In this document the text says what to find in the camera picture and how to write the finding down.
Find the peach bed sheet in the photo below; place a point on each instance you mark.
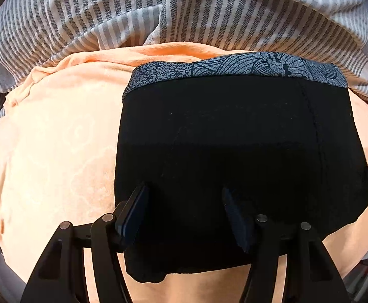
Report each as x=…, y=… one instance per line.
x=58, y=143

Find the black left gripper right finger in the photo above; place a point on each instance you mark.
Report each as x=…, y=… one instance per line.
x=311, y=274

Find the grey striped duvet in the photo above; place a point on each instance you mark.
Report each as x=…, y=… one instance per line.
x=43, y=32

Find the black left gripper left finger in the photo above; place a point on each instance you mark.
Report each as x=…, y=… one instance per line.
x=59, y=275

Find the black pants with patterned stripe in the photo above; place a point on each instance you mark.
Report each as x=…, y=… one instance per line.
x=274, y=129

